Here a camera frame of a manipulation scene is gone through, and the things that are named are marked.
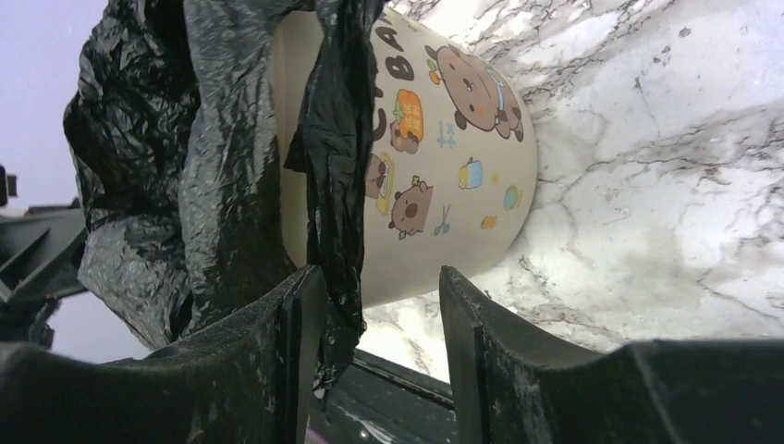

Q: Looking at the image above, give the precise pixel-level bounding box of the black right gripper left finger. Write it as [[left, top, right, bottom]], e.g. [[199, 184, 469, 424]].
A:
[[1, 265, 326, 443]]

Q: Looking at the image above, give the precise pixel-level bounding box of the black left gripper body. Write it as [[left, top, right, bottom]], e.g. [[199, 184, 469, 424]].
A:
[[1, 168, 86, 349]]

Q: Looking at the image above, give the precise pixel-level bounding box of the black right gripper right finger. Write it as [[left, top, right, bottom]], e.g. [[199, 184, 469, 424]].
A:
[[439, 266, 783, 443]]

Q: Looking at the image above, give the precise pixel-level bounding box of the black plastic trash bag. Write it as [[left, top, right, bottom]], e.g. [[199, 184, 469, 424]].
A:
[[64, 1, 383, 394]]

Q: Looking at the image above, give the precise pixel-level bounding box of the beige cylindrical trash bin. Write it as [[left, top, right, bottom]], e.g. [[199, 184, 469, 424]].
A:
[[269, 6, 540, 309]]

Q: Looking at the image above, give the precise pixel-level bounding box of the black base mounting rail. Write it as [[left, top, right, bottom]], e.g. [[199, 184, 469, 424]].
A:
[[305, 350, 459, 444]]

